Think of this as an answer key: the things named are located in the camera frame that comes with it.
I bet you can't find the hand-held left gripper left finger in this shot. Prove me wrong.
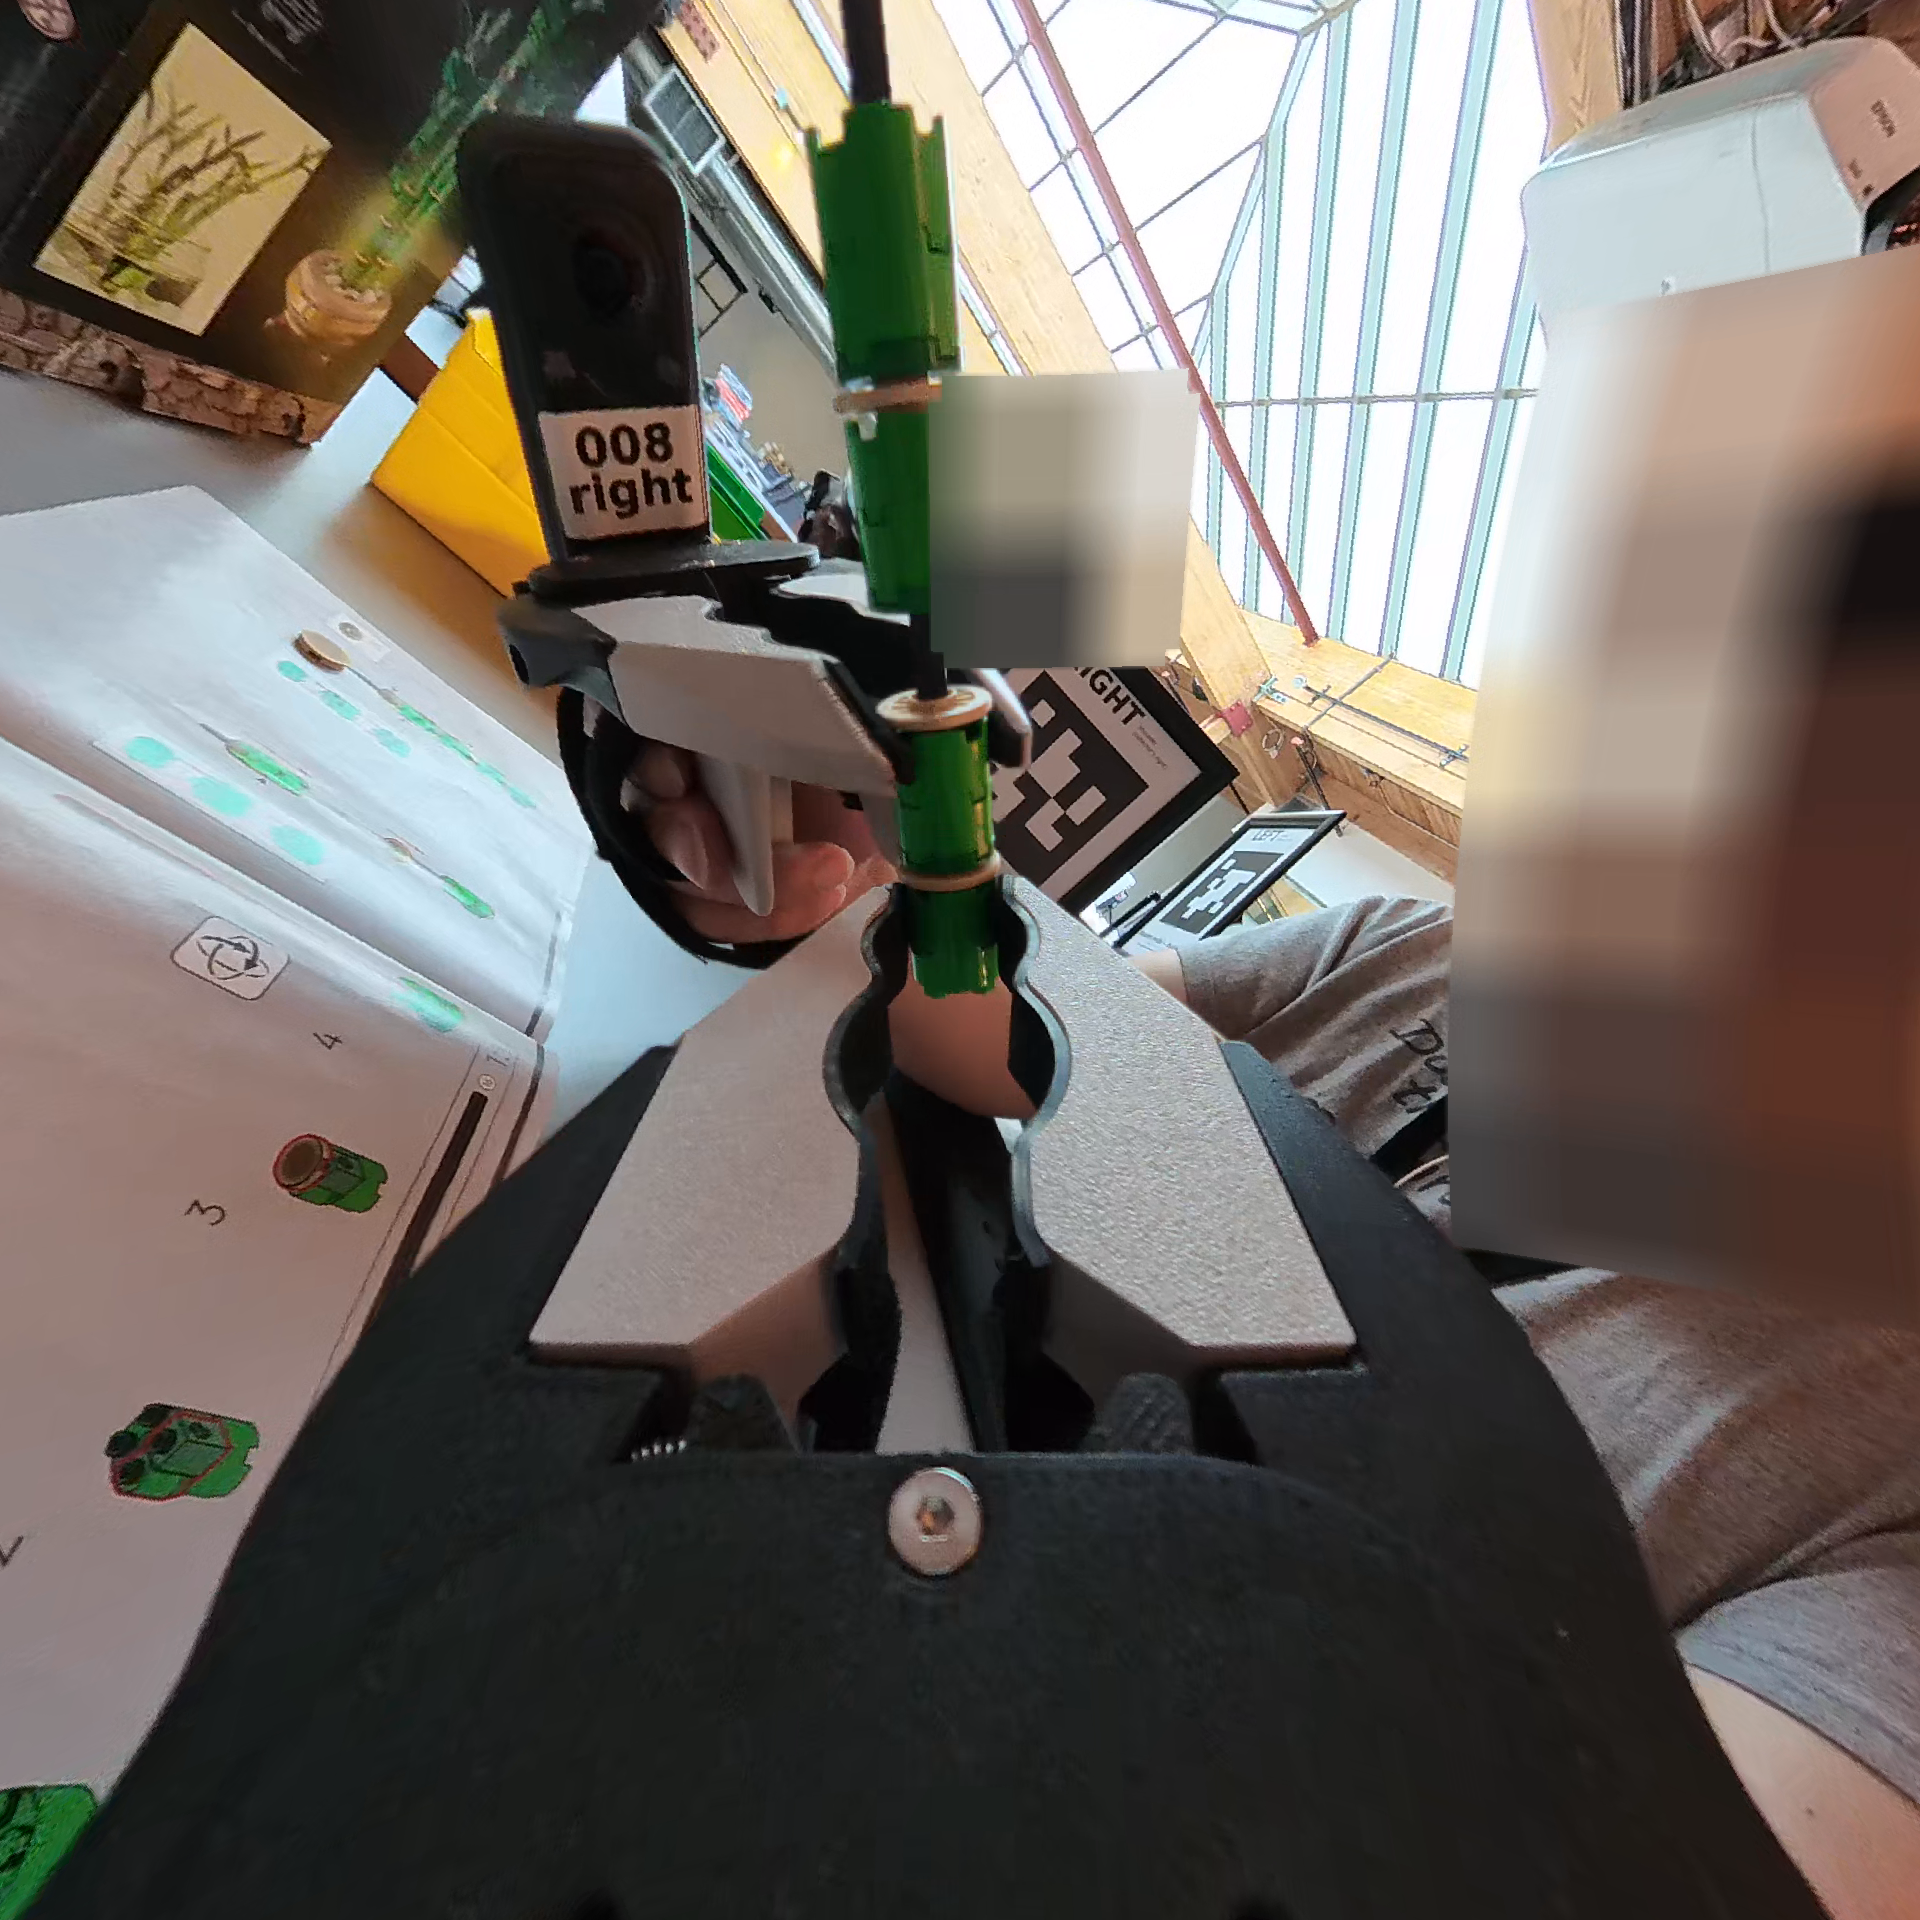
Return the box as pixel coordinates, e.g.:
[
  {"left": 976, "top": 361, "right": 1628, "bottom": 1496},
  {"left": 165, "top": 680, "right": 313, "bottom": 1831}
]
[{"left": 527, "top": 882, "right": 914, "bottom": 1454}]

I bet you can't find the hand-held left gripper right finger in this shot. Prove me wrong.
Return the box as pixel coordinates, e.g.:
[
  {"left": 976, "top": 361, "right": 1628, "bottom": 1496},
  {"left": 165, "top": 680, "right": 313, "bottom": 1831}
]
[{"left": 989, "top": 879, "right": 1357, "bottom": 1454}]

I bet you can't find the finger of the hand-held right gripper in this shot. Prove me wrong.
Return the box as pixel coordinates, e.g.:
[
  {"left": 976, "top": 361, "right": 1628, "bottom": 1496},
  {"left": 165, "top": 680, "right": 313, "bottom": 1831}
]
[
  {"left": 767, "top": 572, "right": 1040, "bottom": 753},
  {"left": 612, "top": 598, "right": 908, "bottom": 800}
]

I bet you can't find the green toy bamboo stem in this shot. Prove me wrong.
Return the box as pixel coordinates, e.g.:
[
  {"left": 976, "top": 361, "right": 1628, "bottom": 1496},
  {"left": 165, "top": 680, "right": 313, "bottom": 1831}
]
[{"left": 808, "top": 0, "right": 1002, "bottom": 999}]

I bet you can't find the black toy set box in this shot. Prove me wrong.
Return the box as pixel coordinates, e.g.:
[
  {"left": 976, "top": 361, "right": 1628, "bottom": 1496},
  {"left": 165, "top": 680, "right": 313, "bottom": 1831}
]
[{"left": 0, "top": 0, "right": 669, "bottom": 448}]

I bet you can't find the person's right forearm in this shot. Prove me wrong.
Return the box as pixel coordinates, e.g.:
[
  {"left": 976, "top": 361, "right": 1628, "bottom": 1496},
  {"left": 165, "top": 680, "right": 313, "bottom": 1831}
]
[{"left": 885, "top": 944, "right": 1201, "bottom": 1124}]

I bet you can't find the green storage bin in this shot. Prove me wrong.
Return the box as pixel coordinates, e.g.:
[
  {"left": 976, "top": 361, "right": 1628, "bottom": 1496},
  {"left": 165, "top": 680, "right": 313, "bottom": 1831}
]
[{"left": 704, "top": 442, "right": 804, "bottom": 544}]

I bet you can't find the shallow yellow storage bin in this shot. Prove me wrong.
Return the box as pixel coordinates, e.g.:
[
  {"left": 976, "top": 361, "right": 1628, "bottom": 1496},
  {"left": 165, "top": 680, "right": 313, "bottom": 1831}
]
[{"left": 372, "top": 306, "right": 553, "bottom": 601}]

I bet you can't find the black framed marker sign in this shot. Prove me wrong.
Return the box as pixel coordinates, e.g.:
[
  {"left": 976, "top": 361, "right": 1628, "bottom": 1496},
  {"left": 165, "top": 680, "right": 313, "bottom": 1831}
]
[
  {"left": 991, "top": 664, "right": 1240, "bottom": 913},
  {"left": 1168, "top": 809, "right": 1346, "bottom": 944}
]

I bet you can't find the white instruction booklet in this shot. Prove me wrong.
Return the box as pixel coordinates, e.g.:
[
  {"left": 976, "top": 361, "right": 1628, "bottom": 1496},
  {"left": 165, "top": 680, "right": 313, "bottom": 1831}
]
[{"left": 0, "top": 486, "right": 597, "bottom": 1883}]

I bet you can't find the white projector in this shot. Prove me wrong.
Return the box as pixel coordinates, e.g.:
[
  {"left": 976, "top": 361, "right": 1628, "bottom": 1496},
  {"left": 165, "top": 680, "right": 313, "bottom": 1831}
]
[{"left": 1519, "top": 38, "right": 1920, "bottom": 326}]

